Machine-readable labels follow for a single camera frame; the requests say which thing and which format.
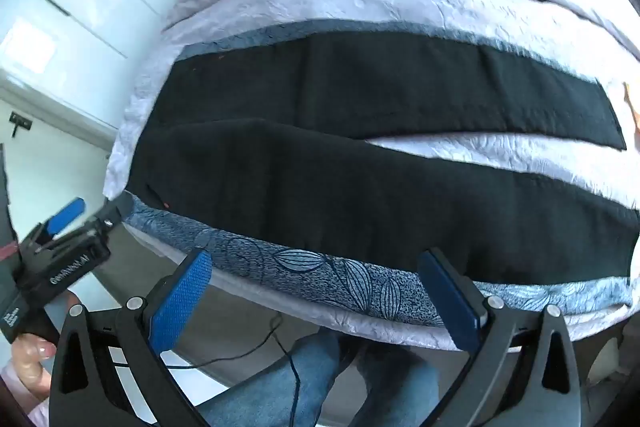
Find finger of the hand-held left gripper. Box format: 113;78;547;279
42;197;86;240
87;193;136;233

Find person's left hand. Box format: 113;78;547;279
11;338;57;385

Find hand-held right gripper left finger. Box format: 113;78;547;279
47;248;214;427

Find white textured bedspread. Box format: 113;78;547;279
102;0;640;353

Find black wall fitting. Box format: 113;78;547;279
9;111;33;138

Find grey-blue cloth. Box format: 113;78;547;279
175;19;606;82

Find blue leaf patterned bedsheet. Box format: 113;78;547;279
122;197;636;325

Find person's left forearm pink sleeve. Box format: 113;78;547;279
0;364;53;425

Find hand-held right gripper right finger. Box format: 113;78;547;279
419;248;593;427

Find person's left leg in jeans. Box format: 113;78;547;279
197;332;343;427

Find black pants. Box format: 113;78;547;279
127;38;640;285

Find thin black cable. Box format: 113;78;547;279
110;312;301;427

